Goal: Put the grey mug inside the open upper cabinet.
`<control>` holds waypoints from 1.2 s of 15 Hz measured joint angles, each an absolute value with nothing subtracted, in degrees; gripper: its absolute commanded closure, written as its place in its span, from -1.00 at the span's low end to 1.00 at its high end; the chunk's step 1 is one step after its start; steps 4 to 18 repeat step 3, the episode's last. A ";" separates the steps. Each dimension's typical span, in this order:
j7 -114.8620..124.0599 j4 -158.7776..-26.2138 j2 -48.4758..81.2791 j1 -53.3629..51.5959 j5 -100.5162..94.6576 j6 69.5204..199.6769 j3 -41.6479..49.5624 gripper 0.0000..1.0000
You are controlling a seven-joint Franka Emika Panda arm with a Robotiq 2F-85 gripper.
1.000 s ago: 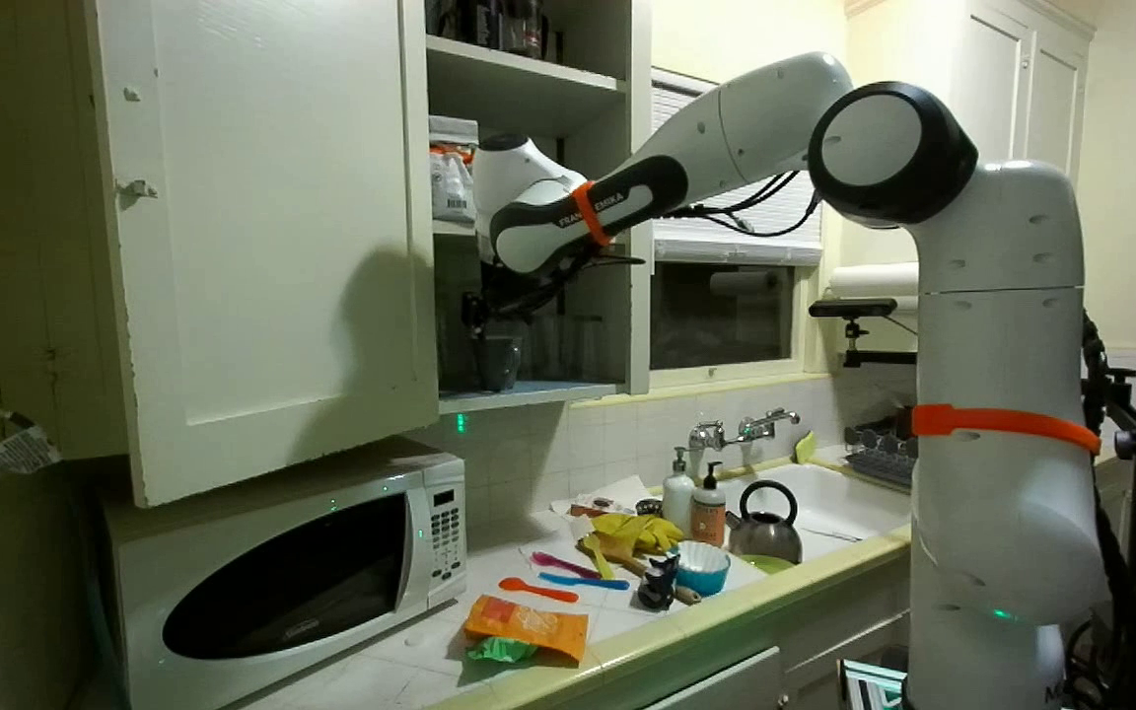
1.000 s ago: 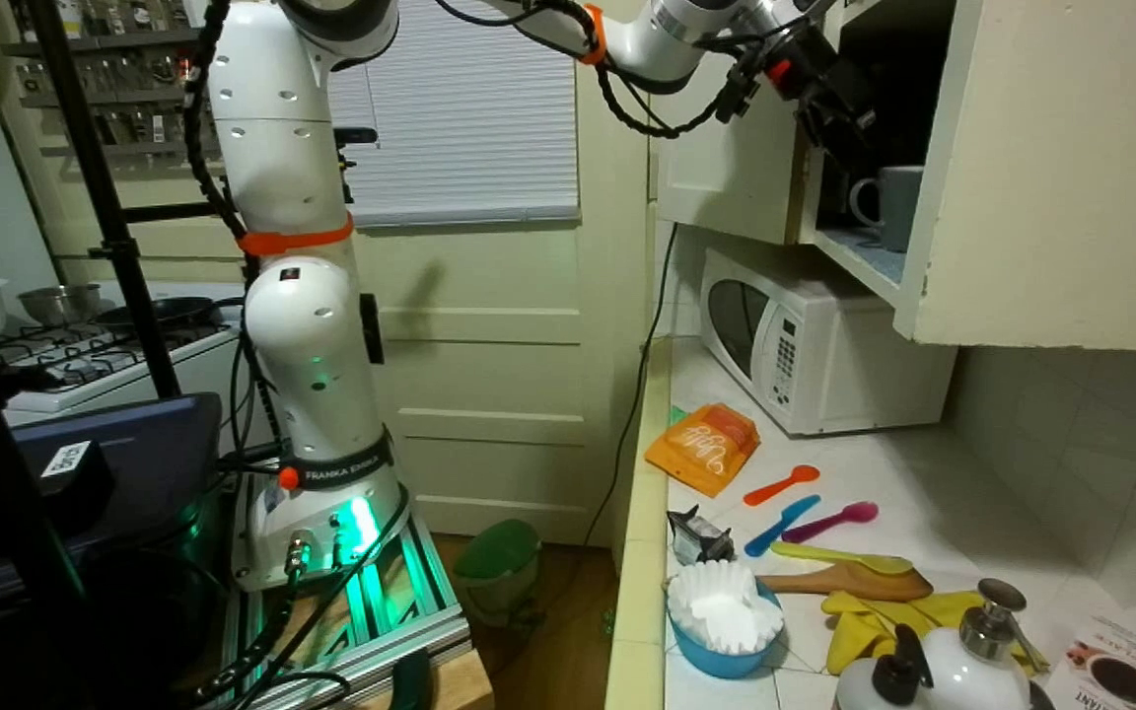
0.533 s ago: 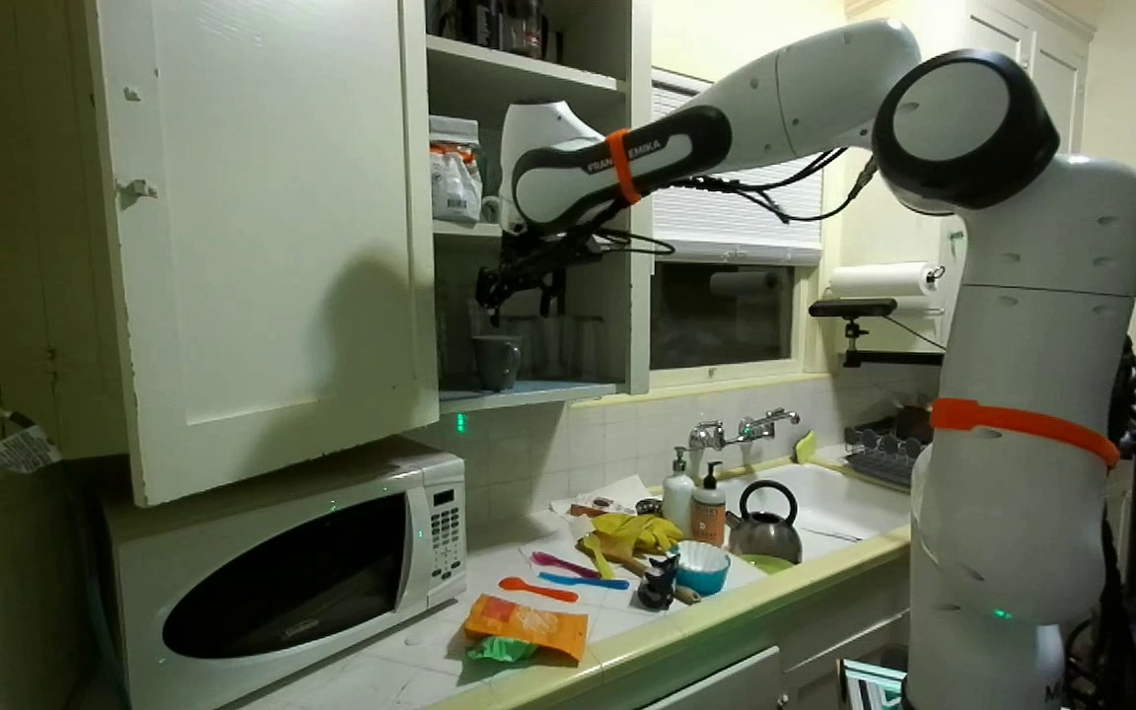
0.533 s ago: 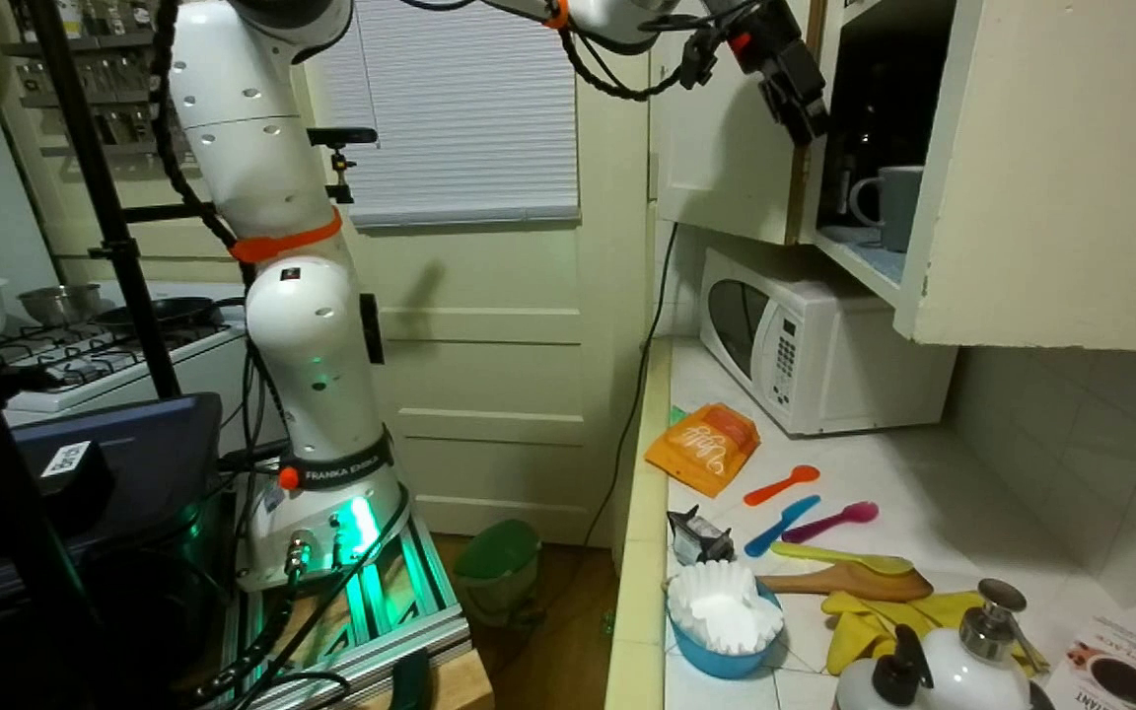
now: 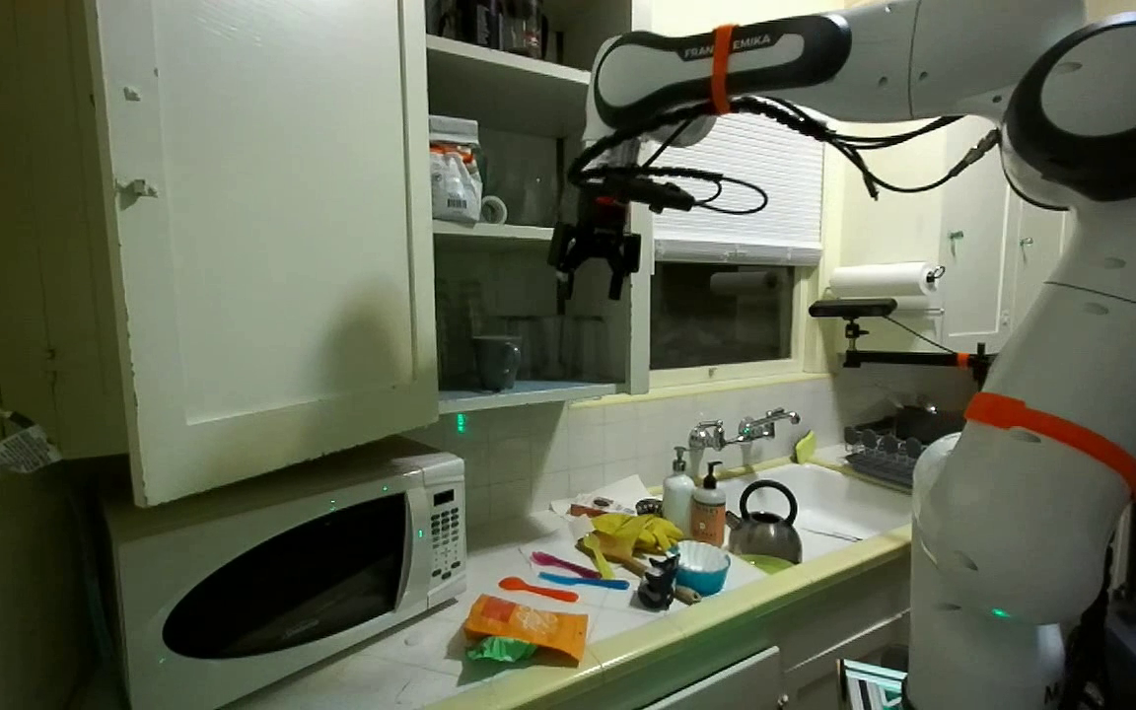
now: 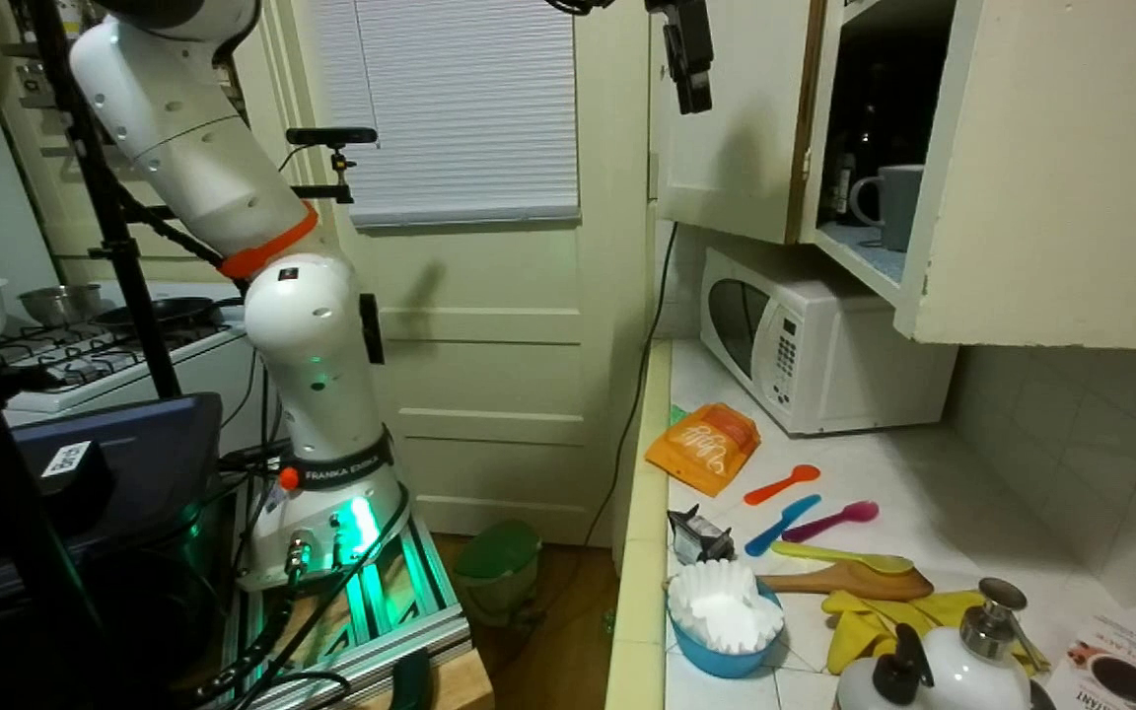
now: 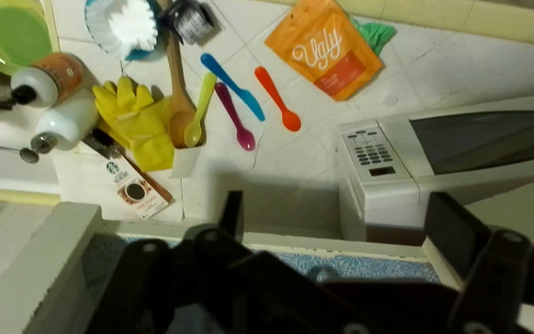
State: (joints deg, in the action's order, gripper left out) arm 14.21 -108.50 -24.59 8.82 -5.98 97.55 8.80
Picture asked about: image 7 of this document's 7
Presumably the pink plastic spoon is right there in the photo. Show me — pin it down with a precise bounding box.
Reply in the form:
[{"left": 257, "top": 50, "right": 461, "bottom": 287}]
[{"left": 213, "top": 79, "right": 257, "bottom": 153}]

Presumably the orange plastic spoon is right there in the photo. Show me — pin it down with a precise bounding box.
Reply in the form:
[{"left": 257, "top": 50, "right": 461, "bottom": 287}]
[{"left": 252, "top": 64, "right": 304, "bottom": 133}]

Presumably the cream open cabinet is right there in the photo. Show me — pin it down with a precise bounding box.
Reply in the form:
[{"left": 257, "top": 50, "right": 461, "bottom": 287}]
[{"left": 0, "top": 200, "right": 534, "bottom": 334}]

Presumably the green bowl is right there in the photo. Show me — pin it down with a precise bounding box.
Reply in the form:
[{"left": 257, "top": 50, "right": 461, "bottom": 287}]
[{"left": 0, "top": 0, "right": 55, "bottom": 77}]

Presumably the green snack pouch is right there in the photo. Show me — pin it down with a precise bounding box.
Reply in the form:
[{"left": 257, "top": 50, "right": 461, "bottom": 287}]
[{"left": 354, "top": 18, "right": 398, "bottom": 57}]

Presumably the black and silver packet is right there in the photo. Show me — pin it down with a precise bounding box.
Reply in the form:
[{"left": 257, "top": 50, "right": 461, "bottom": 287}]
[{"left": 163, "top": 0, "right": 222, "bottom": 48}]

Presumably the white kettle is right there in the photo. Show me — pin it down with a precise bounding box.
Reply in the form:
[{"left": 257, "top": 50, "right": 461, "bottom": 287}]
[{"left": 0, "top": 51, "right": 100, "bottom": 155}]

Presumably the metal scoop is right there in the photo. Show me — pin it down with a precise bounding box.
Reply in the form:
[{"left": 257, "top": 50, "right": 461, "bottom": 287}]
[{"left": 0, "top": 142, "right": 40, "bottom": 166}]

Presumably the yellow-green plastic spoon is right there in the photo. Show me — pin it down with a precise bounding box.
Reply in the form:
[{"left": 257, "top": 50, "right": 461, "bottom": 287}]
[{"left": 181, "top": 70, "right": 218, "bottom": 148}]

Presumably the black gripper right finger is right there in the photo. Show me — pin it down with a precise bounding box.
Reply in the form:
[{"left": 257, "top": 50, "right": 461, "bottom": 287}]
[{"left": 422, "top": 191, "right": 534, "bottom": 334}]

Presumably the blue bowl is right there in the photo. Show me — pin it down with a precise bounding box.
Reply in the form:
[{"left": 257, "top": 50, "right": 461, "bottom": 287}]
[{"left": 83, "top": 0, "right": 170, "bottom": 63}]

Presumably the white coffee filter stack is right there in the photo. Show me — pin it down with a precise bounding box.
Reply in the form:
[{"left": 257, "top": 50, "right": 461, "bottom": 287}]
[{"left": 87, "top": 0, "right": 159, "bottom": 55}]

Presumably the Starbucks coffee packet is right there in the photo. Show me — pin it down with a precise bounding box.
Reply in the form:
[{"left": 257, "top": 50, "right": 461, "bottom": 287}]
[{"left": 83, "top": 129, "right": 176, "bottom": 222}]

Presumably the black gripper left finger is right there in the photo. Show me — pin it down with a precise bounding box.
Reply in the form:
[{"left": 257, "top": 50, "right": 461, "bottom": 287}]
[{"left": 83, "top": 189, "right": 244, "bottom": 334}]

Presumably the white microwave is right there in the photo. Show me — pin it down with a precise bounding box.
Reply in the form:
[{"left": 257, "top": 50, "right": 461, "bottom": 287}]
[{"left": 337, "top": 90, "right": 534, "bottom": 244}]

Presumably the blue plastic spoon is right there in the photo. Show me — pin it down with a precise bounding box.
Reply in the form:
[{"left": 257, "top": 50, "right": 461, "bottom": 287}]
[{"left": 198, "top": 51, "right": 267, "bottom": 122}]

